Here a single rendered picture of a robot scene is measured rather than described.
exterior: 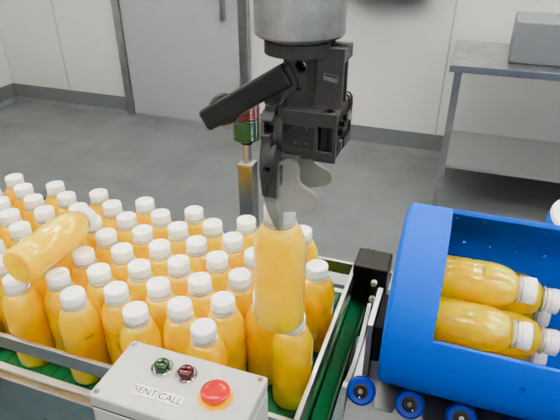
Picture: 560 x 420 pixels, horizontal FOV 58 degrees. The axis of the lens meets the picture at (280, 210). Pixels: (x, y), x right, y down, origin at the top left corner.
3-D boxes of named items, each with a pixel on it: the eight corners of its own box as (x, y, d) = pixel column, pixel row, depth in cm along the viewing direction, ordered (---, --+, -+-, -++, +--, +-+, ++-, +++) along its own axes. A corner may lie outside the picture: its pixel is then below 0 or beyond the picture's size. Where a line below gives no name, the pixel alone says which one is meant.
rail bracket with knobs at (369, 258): (381, 317, 104) (386, 277, 99) (346, 309, 106) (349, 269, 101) (388, 288, 112) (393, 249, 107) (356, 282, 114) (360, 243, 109)
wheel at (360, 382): (377, 380, 79) (378, 378, 81) (348, 372, 80) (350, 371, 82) (372, 410, 78) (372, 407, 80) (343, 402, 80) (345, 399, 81)
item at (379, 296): (375, 383, 86) (382, 327, 79) (361, 380, 86) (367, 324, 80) (384, 343, 94) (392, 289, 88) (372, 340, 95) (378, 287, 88)
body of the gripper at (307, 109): (332, 172, 52) (340, 50, 46) (255, 160, 55) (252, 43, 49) (350, 144, 58) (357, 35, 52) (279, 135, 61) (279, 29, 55)
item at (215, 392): (222, 412, 60) (222, 405, 60) (195, 403, 61) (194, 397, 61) (235, 388, 63) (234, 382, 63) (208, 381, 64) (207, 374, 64)
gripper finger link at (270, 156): (271, 202, 54) (275, 119, 51) (257, 200, 55) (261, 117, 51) (285, 190, 58) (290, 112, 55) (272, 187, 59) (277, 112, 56)
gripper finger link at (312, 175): (327, 218, 62) (327, 154, 56) (282, 210, 64) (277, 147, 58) (334, 203, 64) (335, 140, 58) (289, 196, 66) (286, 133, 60)
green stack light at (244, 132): (254, 145, 115) (253, 124, 113) (228, 141, 117) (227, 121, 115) (264, 135, 121) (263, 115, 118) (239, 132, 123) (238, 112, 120)
